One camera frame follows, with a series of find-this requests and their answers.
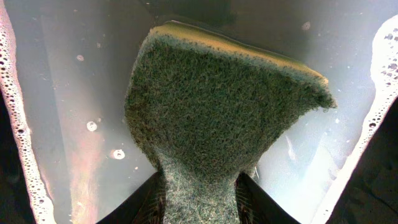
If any teal rectangular tray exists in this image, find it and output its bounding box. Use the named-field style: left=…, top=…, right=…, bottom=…
left=1, top=0, right=397, bottom=223

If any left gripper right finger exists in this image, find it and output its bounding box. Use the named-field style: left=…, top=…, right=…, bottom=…
left=235, top=172, right=299, bottom=224

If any green yellow sponge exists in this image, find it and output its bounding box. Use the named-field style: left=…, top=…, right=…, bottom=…
left=124, top=22, right=336, bottom=223

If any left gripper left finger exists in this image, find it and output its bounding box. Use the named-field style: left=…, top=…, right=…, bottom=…
left=98, top=172, right=165, bottom=224

